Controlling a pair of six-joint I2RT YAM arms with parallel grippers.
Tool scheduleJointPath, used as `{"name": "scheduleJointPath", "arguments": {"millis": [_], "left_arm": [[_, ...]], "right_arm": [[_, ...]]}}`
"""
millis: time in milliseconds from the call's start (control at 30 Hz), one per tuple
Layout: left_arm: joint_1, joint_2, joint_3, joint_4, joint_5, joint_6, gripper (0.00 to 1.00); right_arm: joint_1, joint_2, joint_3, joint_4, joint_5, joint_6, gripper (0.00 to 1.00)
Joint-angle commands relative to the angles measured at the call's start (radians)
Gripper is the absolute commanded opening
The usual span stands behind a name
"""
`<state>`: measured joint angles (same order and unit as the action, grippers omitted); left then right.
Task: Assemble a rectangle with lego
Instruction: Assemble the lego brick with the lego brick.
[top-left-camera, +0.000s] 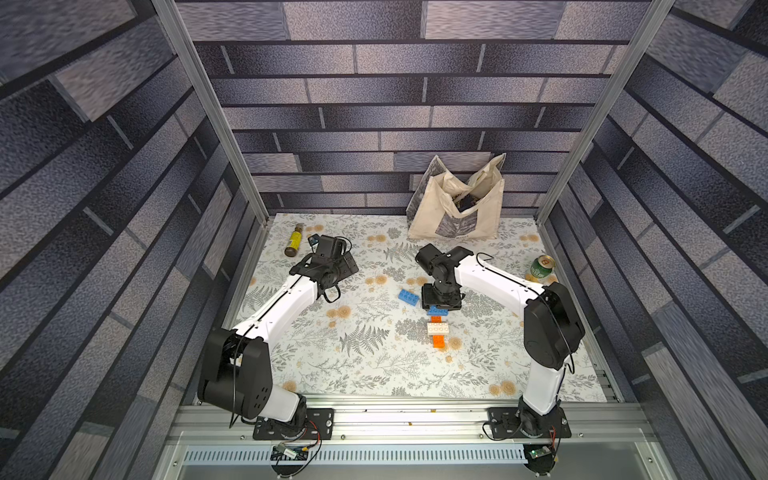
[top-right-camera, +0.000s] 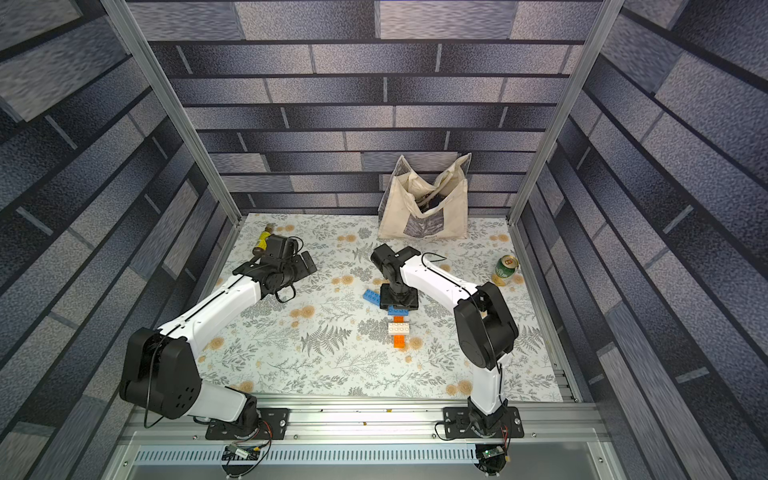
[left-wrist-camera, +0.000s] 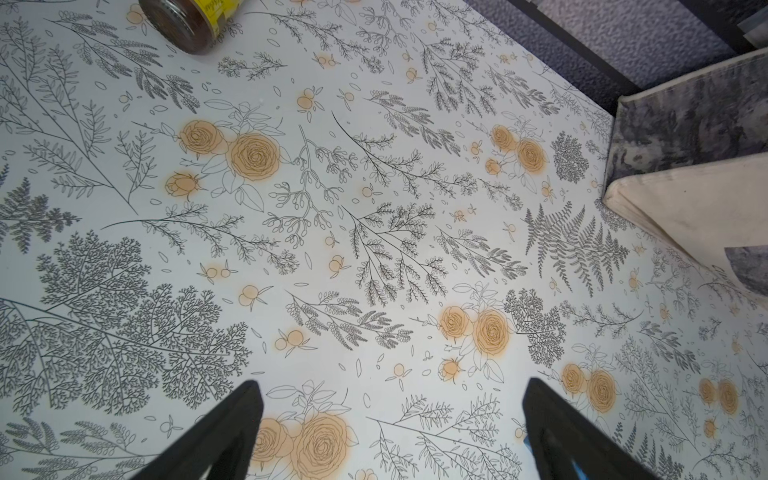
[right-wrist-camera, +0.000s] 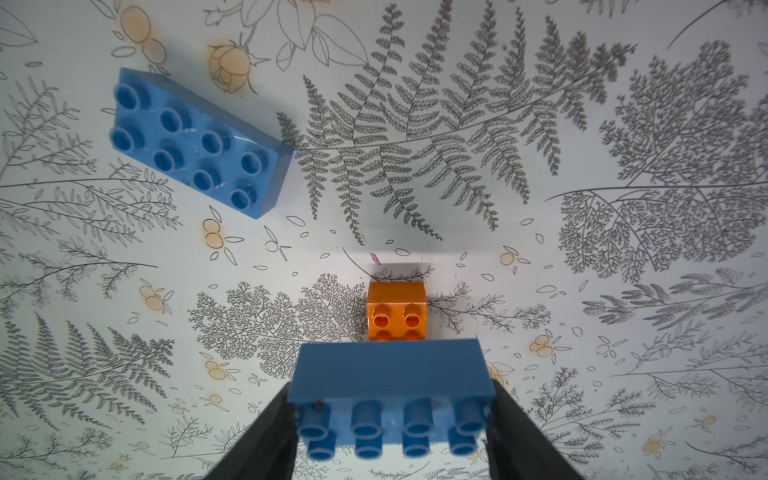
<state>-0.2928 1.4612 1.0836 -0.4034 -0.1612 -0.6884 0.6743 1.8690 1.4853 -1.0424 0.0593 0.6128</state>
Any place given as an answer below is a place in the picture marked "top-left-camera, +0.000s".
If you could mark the right circuit board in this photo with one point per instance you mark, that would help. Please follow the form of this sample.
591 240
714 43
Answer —
540 459

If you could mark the right aluminium frame post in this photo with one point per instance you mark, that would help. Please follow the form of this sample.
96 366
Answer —
647 30

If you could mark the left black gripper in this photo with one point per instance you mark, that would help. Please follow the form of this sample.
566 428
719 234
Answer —
346 269

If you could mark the yellow label brown bottle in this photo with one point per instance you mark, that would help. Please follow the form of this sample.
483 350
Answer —
294 242

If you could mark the aluminium front rail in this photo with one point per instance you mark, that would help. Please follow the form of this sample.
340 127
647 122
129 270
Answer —
400 438

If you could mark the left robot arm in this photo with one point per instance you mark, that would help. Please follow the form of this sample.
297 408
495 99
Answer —
236 372

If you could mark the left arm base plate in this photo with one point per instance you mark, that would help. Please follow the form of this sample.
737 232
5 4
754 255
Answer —
308 424

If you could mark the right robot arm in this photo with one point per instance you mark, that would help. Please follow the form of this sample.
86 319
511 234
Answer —
553 329

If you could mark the left circuit board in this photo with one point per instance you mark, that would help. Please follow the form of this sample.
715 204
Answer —
286 453

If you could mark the white lego brick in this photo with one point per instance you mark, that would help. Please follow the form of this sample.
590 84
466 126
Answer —
438 328

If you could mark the blue lego brick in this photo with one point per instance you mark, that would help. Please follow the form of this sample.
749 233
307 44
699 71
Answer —
408 297
436 312

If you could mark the green beverage can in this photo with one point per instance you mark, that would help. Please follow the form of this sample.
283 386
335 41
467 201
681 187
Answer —
541 268

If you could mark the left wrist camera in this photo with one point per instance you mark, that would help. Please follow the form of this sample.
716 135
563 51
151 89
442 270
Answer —
327 248

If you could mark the circuit board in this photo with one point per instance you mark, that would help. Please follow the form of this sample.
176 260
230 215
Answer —
286 453
540 459

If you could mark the beige canvas tote bag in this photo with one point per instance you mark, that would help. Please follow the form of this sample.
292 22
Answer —
445 207

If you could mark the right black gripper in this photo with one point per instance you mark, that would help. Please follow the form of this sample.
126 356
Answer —
441 300

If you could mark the left aluminium frame post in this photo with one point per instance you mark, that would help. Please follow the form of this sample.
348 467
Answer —
180 39

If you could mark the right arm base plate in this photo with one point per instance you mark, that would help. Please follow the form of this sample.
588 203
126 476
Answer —
508 423

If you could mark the aluminium frame post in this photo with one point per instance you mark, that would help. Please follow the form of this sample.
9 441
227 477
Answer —
647 30
180 39

